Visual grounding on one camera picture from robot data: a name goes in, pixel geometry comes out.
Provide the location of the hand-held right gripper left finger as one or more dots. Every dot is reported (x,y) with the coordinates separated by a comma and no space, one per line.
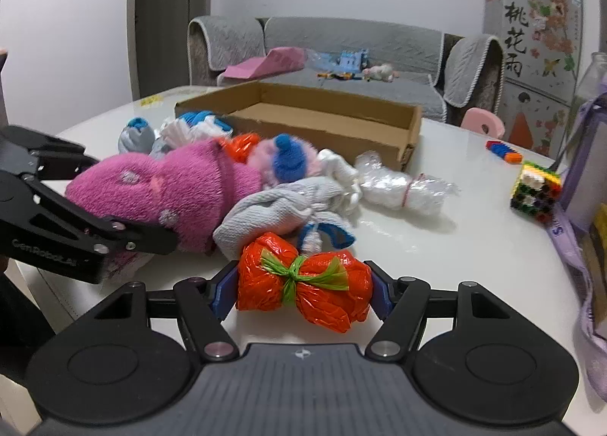
(224,294)

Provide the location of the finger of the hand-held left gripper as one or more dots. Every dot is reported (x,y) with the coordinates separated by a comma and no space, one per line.
(59,156)
(118,237)

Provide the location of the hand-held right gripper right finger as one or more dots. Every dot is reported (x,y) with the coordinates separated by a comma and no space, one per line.
(381,296)

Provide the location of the orange plastic bag bundle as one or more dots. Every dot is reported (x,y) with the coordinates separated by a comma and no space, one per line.
(265,275)

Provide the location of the white plastic bag bundle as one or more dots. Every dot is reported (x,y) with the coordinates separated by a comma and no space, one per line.
(393,187)

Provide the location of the shallow cardboard box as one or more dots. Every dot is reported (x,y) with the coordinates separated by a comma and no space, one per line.
(332,125)

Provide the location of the white desktop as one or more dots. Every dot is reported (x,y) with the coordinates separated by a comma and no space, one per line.
(474,251)

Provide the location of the grey blue-tipped sock bundle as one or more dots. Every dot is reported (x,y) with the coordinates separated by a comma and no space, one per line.
(135,137)

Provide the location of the white blue striped sock bundle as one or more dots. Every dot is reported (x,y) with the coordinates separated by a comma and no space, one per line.
(189,130)

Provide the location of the pink blue fuzzy sock bundle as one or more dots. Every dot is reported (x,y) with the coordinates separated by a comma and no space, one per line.
(289,159)

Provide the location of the dark grey door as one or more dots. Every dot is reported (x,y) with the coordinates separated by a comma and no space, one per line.
(161,14)

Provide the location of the multicolour bead cube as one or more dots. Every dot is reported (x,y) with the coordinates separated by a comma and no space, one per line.
(536,194)

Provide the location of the blue orange block stick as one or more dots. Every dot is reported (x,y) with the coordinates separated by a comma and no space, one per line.
(502,151)

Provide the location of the pink chair back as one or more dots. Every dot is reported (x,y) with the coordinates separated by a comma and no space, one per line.
(481,123)

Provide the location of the yellow packet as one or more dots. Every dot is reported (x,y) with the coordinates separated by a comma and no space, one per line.
(597,251)

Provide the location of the white plush toy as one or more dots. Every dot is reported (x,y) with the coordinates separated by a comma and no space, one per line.
(379,72)

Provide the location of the orange toy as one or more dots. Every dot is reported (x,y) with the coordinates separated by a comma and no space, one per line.
(339,76)

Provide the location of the blue toy castle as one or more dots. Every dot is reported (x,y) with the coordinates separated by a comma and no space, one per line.
(353,61)

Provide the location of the blue clear toy package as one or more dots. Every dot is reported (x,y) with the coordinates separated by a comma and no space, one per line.
(322,59)

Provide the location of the purple water bottle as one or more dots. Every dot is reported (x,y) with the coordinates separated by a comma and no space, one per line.
(588,151)

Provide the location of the grey covered sofa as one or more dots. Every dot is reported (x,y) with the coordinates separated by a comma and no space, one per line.
(332,45)

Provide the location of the glass bottle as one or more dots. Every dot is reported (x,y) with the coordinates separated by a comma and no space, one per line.
(595,76)

